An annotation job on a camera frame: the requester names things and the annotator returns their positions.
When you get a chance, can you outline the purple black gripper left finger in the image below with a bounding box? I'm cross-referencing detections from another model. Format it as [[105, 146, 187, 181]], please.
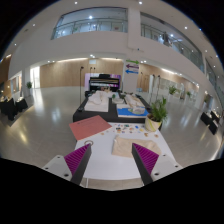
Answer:
[[64, 144, 92, 185]]

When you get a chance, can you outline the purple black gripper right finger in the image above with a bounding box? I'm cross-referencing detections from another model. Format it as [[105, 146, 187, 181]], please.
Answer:
[[132, 143, 159, 185]]

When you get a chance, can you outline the beige folded towel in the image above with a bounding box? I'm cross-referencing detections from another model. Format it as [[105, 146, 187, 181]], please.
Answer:
[[111, 135, 162, 158]]

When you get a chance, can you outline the red paper sheet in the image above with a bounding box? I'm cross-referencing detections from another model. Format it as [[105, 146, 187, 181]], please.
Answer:
[[69, 115, 111, 141]]

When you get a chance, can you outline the potted green plant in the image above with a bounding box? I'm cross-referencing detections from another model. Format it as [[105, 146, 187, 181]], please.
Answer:
[[145, 97, 168, 132]]

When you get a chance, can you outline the white blue architectural model right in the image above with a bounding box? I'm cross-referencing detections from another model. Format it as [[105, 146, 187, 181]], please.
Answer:
[[117, 95, 148, 118]]

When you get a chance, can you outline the black display platform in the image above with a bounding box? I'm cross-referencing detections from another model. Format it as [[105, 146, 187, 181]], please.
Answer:
[[73, 98, 145, 123]]

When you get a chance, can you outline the white architectural model left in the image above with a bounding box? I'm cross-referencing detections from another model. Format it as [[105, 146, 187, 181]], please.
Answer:
[[84, 91, 109, 112]]

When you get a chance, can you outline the black upright piano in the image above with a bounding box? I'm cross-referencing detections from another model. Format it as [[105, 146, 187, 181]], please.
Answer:
[[89, 74, 120, 92]]

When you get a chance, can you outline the black side table left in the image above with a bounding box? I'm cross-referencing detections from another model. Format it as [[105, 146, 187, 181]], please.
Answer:
[[0, 98, 28, 121]]

